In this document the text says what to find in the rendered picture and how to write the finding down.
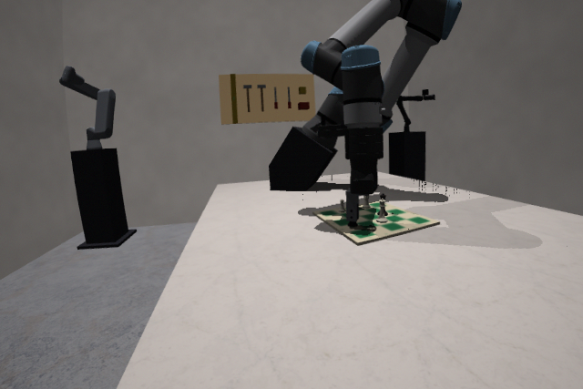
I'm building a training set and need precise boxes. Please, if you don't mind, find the green and cream chessboard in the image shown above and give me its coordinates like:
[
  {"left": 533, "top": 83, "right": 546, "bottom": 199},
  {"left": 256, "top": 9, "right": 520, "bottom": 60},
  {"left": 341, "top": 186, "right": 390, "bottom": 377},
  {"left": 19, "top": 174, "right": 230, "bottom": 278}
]
[{"left": 312, "top": 201, "right": 440, "bottom": 246}]

